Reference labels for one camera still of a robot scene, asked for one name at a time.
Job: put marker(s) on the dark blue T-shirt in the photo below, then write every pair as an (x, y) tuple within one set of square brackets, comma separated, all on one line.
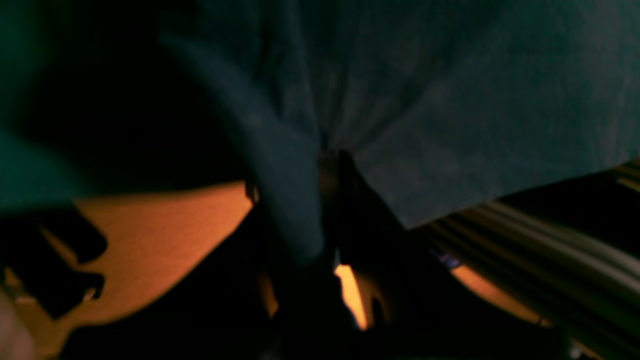
[(442, 104)]

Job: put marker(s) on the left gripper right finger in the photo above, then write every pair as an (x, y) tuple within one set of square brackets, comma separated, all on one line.
[(403, 281)]

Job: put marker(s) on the light blue table cloth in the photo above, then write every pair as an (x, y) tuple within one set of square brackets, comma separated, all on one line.
[(32, 175)]

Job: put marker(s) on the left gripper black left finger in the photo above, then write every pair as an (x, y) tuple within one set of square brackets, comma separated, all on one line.
[(314, 322)]

